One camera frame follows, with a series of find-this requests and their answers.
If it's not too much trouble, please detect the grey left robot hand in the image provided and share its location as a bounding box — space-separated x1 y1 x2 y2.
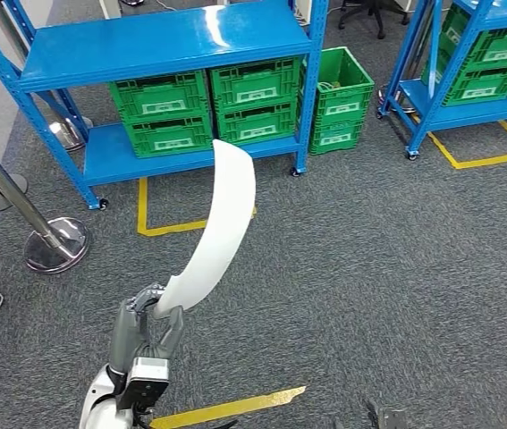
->
107 282 186 380

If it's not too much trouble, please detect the white curved panel part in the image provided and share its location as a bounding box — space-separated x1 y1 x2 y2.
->
152 139 257 321

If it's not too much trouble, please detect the blue metal shelf rack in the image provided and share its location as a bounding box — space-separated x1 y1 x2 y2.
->
0 0 330 211
377 0 507 162

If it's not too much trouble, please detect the chrome barrier stanchion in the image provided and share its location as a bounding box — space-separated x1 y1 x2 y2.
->
377 82 417 114
0 124 89 275

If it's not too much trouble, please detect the yellow floor tape strip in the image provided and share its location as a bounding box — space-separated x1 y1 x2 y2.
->
149 385 307 429

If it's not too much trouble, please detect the green plastic crate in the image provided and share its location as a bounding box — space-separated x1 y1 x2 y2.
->
307 118 366 157
431 3 507 71
421 55 507 108
209 55 302 114
214 101 300 147
109 70 211 125
123 115 214 159
311 46 375 125

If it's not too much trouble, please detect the black office chair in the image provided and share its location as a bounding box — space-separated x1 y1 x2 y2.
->
338 0 410 39

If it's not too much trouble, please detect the yellow floor tape square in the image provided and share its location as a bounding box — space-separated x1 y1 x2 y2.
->
412 115 507 171

